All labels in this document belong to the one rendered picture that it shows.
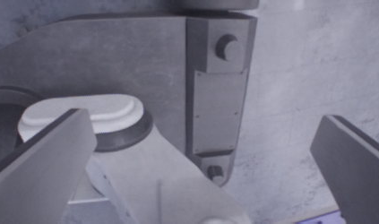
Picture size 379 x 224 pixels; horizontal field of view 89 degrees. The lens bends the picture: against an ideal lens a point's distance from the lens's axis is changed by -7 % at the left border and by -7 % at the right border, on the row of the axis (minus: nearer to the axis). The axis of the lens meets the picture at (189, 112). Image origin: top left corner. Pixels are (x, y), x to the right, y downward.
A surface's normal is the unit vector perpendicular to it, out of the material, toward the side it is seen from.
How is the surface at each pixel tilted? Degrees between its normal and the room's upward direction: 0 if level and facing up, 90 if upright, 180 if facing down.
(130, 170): 90
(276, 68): 0
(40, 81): 0
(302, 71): 0
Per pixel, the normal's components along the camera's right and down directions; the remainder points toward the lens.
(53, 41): 0.16, 0.51
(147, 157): 0.01, -0.85
